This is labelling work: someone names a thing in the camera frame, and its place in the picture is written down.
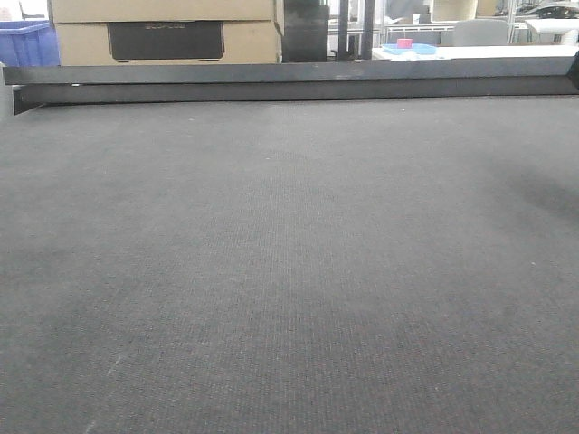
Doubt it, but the black conveyor end rail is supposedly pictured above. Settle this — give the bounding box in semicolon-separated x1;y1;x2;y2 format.
2;54;578;114

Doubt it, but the blue flat tray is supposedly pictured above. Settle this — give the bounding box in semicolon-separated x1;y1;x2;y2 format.
382;43;437;55

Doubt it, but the brown cardboard box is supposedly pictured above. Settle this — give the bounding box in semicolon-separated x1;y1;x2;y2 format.
49;0;284;66

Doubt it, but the grey background chair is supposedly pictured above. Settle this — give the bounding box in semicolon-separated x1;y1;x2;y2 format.
440;19;508;47

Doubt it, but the blue plastic crate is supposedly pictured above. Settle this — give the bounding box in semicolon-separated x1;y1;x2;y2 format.
0;20;61;67

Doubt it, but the black rack post right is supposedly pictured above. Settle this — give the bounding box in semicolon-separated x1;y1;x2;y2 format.
337;0;376;62

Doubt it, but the pink tape roll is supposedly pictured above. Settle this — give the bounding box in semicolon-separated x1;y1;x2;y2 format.
396;38;413;50

